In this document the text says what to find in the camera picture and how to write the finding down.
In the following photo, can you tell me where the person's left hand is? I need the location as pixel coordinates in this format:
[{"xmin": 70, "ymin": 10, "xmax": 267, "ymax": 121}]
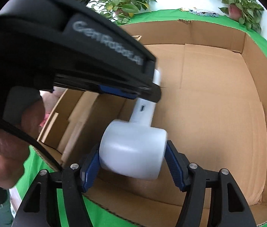
[{"xmin": 0, "ymin": 98, "xmax": 45, "ymax": 189}]

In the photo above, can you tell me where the tissue packet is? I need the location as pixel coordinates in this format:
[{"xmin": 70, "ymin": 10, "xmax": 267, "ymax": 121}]
[{"xmin": 189, "ymin": 9, "xmax": 219, "ymax": 17}]

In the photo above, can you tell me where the narrow cardboard insert box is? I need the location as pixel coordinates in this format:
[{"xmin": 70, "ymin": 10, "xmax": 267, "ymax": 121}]
[{"xmin": 37, "ymin": 89, "xmax": 135, "ymax": 168}]

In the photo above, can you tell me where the black cable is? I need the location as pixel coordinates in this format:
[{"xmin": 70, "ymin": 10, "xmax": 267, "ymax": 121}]
[{"xmin": 0, "ymin": 113, "xmax": 63, "ymax": 171}]

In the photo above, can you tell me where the small potted plant red pot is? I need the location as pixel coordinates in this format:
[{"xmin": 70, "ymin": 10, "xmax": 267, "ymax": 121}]
[{"xmin": 219, "ymin": 0, "xmax": 264, "ymax": 34}]

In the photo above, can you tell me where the white handheld device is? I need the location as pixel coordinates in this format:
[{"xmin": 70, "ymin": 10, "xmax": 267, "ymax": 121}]
[{"xmin": 98, "ymin": 68, "xmax": 168, "ymax": 180}]

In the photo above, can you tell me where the pig plush toy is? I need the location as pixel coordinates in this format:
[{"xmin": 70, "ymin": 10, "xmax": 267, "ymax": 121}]
[{"xmin": 40, "ymin": 87, "xmax": 66, "ymax": 129}]

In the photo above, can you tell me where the large potted plant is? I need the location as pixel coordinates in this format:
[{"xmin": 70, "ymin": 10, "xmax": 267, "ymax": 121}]
[{"xmin": 89, "ymin": 0, "xmax": 156, "ymax": 25}]

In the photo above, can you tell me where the large cardboard tray box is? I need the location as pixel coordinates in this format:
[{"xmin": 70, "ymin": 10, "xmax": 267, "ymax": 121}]
[{"xmin": 30, "ymin": 18, "xmax": 267, "ymax": 227}]

